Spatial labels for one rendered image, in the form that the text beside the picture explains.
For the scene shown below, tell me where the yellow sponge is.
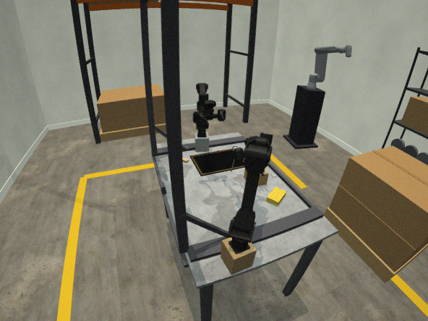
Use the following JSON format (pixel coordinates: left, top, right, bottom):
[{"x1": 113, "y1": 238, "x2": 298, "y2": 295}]
[{"x1": 266, "y1": 187, "x2": 286, "y2": 206}]

